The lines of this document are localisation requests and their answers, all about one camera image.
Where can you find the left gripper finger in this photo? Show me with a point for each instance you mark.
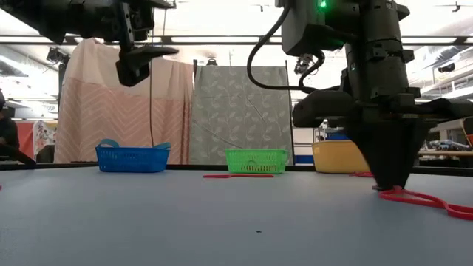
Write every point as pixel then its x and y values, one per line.
pixel 151 52

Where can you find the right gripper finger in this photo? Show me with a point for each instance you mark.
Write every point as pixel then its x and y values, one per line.
pixel 373 155
pixel 403 155

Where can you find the orange plastic basket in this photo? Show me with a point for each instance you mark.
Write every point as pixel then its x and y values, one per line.
pixel 470 139

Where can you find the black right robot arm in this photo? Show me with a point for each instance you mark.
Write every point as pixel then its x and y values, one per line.
pixel 377 44

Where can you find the blue storage bin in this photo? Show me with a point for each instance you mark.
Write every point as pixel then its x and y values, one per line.
pixel 337 136

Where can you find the yellow plastic basket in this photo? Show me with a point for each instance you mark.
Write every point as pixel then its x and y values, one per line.
pixel 336 157

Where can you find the wooden side table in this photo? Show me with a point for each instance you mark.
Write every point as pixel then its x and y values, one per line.
pixel 443 153

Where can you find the pale blue device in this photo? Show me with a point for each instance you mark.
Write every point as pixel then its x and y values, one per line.
pixel 449 144

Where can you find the blue crate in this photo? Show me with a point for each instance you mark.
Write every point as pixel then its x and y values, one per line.
pixel 303 159

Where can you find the black overhead rig bar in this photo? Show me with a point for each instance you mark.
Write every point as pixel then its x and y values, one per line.
pixel 221 39

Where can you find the grey leaf-print cloth screen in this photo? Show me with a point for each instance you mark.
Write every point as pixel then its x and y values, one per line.
pixel 240 114

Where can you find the pink chevron cloth screen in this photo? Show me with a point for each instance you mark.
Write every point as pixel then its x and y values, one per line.
pixel 92 118

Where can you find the black spotlight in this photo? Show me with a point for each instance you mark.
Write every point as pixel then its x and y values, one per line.
pixel 55 55

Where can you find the black ceiling speaker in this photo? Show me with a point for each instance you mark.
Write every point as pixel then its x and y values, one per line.
pixel 447 67

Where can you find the green plastic basket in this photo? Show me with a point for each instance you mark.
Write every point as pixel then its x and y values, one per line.
pixel 236 159

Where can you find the blue plastic basket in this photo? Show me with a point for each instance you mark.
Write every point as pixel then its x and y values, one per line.
pixel 129 160

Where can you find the floral cloth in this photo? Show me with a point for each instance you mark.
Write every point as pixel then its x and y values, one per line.
pixel 44 133

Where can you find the black chair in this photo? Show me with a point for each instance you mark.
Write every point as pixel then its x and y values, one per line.
pixel 46 155

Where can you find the red cloth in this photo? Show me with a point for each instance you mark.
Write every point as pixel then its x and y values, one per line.
pixel 26 138

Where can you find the person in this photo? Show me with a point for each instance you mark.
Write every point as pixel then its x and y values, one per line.
pixel 8 133

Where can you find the black curved bar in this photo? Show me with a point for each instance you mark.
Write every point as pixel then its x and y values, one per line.
pixel 18 155

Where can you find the black cloth stand frame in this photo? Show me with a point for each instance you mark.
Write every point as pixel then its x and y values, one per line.
pixel 289 140

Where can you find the black ceiling-hung camera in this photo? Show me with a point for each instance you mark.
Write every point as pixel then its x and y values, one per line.
pixel 303 63

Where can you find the small black mounted camera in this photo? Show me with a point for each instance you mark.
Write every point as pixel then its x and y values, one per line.
pixel 211 62

